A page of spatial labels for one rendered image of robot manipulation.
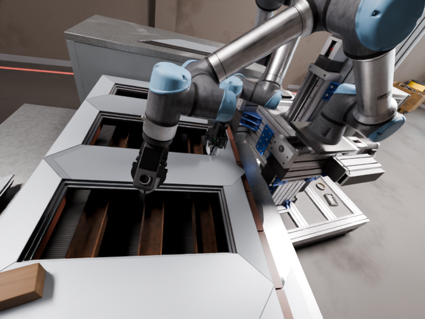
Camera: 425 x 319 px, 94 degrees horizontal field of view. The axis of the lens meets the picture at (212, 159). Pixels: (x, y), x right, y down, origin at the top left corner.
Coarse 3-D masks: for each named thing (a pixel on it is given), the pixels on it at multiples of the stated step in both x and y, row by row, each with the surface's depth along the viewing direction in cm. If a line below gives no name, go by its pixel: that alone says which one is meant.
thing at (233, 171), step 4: (224, 156) 94; (228, 160) 92; (228, 164) 90; (232, 164) 91; (228, 168) 88; (232, 168) 89; (236, 168) 89; (228, 172) 86; (232, 172) 87; (236, 172) 87; (228, 176) 85; (232, 176) 85; (236, 176) 86; (240, 176) 86; (232, 180) 83; (236, 180) 84; (232, 184) 82
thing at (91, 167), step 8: (88, 152) 77; (96, 152) 78; (104, 152) 79; (88, 160) 74; (96, 160) 75; (104, 160) 76; (80, 168) 71; (88, 168) 72; (96, 168) 72; (80, 176) 69; (88, 176) 69; (96, 176) 70
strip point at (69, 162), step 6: (78, 150) 77; (84, 150) 77; (60, 156) 73; (66, 156) 73; (72, 156) 74; (78, 156) 75; (60, 162) 71; (66, 162) 71; (72, 162) 72; (78, 162) 73; (66, 168) 70; (72, 168) 70; (72, 174) 68
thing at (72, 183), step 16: (112, 112) 100; (96, 128) 92; (192, 128) 111; (80, 144) 79; (48, 160) 70; (64, 176) 67; (64, 192) 66; (176, 192) 77; (192, 192) 78; (208, 192) 80; (224, 192) 78; (48, 208) 59; (224, 208) 74; (48, 224) 58; (224, 224) 71; (32, 240) 53; (32, 256) 51; (128, 256) 56; (144, 256) 56
